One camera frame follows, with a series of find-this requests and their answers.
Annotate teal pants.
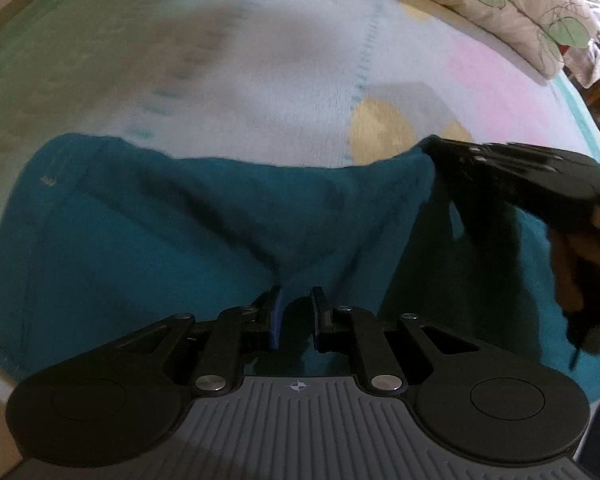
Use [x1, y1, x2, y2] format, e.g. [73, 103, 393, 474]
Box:
[0, 132, 600, 396]

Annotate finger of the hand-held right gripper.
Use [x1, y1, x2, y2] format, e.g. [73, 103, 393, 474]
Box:
[422, 134, 487, 182]

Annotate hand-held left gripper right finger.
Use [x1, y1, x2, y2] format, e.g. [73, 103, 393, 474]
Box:
[310, 286, 482, 397]

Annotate red board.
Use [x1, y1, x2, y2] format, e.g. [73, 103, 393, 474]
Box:
[555, 42, 583, 83]

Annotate pastel printed bed blanket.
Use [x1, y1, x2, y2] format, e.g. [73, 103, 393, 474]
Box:
[0, 0, 600, 461]

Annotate leaf print pillow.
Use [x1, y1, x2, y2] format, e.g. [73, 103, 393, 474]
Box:
[335, 0, 599, 79]

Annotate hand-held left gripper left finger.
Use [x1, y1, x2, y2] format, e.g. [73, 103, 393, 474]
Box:
[113, 285, 284, 397]

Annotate person's right hand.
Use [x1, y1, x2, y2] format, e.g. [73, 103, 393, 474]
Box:
[551, 204, 600, 357]

